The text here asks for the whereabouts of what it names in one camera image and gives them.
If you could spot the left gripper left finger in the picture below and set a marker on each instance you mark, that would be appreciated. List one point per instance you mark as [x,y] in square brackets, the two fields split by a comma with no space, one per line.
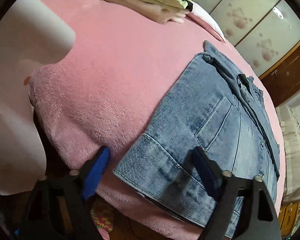
[59,207]

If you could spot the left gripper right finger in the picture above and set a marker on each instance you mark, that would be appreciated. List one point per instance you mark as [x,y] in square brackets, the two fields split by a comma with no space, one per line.
[257,219]

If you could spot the blue denim jacket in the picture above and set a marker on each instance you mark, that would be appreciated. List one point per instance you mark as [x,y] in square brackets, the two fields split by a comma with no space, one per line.
[213,105]

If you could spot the beige window curtain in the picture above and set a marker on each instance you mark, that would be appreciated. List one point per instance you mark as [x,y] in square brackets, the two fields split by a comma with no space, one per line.
[289,118]

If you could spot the brown wooden door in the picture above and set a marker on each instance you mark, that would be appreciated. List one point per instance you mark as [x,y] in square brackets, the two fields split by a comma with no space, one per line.
[283,82]

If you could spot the pink fleece bed blanket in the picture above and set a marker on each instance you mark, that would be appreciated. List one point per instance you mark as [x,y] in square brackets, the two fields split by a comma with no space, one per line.
[106,89]

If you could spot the floral sliding wardrobe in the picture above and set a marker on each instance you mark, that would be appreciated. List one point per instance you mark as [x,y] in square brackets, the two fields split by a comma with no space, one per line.
[262,31]

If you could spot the white pink pillow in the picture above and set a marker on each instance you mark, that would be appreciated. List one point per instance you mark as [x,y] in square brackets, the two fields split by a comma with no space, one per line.
[204,19]

